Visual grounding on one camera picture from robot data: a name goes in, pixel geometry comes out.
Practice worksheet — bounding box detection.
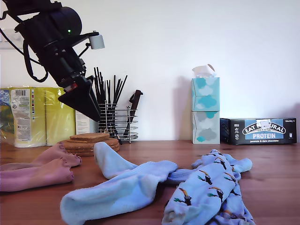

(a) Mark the arm grey camera box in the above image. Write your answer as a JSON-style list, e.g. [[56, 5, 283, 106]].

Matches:
[[70, 30, 105, 51]]

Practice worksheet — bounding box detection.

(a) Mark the chrome wire cutlery holder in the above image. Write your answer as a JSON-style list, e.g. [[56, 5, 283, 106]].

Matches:
[[97, 100, 139, 143]]

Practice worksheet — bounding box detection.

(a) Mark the blue toucan pattern sock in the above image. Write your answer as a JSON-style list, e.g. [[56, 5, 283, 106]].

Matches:
[[161, 149, 242, 225], [191, 157, 256, 225]]

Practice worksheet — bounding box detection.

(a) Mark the blue cloud tissue box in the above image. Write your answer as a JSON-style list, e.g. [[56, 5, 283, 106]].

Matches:
[[191, 77, 221, 112]]

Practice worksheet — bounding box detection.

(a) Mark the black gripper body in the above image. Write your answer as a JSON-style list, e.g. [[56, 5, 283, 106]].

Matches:
[[38, 45, 92, 93]]

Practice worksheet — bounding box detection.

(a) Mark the round cork trivet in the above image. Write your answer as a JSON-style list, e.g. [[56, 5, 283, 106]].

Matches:
[[70, 150, 120, 157], [64, 144, 120, 152], [61, 138, 120, 147]]

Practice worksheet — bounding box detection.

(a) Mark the square cork coaster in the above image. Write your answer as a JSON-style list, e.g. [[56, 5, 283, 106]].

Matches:
[[69, 133, 110, 141], [70, 138, 111, 143]]

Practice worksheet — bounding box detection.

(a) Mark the yellow kitchen roll pack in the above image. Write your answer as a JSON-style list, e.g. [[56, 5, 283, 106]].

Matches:
[[0, 87, 80, 149]]

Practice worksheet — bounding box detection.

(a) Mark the white light switch plate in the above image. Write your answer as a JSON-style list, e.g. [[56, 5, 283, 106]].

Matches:
[[0, 28, 24, 50]]

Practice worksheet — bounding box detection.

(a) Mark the dark handled utensil with strap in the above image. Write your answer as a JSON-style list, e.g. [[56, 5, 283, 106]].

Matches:
[[123, 90, 143, 136]]

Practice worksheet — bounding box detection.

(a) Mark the black protein bar box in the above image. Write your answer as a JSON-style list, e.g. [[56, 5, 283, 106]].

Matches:
[[219, 117, 297, 146]]

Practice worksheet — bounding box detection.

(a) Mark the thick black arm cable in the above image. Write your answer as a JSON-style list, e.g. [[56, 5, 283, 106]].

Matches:
[[22, 41, 50, 83]]

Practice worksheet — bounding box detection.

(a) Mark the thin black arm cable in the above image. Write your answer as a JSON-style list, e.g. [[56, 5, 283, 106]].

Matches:
[[0, 27, 44, 66]]

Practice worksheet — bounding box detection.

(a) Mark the white tissue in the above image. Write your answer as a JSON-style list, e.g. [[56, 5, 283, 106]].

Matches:
[[192, 63, 218, 79]]

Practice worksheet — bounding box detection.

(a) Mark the grey cloud tissue box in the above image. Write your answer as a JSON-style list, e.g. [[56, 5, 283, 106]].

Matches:
[[191, 110, 221, 144]]

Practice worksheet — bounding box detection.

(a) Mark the white printed carton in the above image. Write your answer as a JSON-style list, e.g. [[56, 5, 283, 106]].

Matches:
[[75, 110, 99, 136]]

